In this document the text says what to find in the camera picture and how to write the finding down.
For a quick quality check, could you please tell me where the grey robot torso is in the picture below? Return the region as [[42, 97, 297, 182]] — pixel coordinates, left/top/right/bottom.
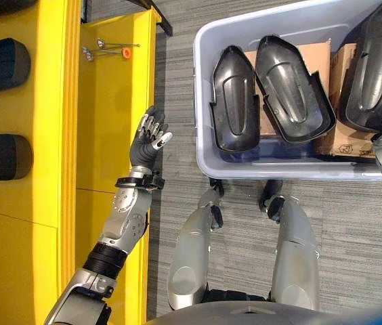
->
[[146, 299, 382, 325]]

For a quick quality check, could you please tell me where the silver robot left leg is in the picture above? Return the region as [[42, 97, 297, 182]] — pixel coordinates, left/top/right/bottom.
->
[[167, 178, 226, 311]]

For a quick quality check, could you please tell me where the brown cardboard box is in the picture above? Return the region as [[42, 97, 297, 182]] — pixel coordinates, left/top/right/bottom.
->
[[242, 37, 333, 137]]

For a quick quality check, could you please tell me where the metal pin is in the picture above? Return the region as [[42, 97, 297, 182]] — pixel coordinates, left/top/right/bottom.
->
[[85, 52, 125, 63], [96, 38, 141, 49], [81, 47, 125, 56]]

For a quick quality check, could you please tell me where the yellow shelf unit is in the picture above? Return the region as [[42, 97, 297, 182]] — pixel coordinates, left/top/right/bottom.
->
[[0, 0, 163, 325]]

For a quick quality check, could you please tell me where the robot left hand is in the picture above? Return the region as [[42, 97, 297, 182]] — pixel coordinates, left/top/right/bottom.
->
[[129, 105, 173, 169]]

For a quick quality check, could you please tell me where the cardboard box with printed symbols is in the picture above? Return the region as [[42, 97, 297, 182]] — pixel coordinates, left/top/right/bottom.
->
[[315, 43, 382, 159]]

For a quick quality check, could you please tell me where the silver robot right leg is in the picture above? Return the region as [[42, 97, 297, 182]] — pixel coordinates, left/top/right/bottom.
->
[[258, 178, 321, 311]]

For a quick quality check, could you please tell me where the silver robot leg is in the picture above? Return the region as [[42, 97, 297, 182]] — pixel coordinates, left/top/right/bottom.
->
[[167, 178, 226, 311], [258, 178, 321, 311]]

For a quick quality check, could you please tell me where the grey plastic box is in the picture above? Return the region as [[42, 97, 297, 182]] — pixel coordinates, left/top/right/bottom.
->
[[193, 0, 382, 181]]

